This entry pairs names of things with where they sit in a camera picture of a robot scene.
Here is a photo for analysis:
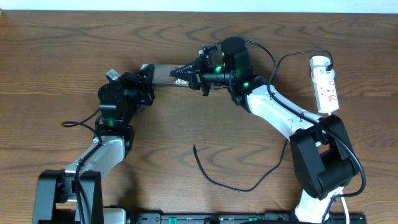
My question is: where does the black charger cable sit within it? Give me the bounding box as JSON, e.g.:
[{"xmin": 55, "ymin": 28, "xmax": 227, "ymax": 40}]
[{"xmin": 192, "ymin": 49, "xmax": 335, "ymax": 193}]

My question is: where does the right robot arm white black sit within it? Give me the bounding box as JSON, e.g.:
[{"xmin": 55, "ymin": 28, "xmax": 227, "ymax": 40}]
[{"xmin": 170, "ymin": 37, "xmax": 366, "ymax": 223}]

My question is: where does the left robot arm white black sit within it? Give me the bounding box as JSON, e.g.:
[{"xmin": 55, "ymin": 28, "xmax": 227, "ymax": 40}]
[{"xmin": 32, "ymin": 64, "xmax": 155, "ymax": 223}]

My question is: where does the white power strip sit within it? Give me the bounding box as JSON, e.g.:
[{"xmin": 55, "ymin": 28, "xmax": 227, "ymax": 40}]
[{"xmin": 310, "ymin": 55, "xmax": 339, "ymax": 115}]

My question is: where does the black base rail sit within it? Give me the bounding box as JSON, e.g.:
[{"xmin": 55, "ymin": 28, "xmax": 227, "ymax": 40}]
[{"xmin": 127, "ymin": 211, "xmax": 368, "ymax": 224}]

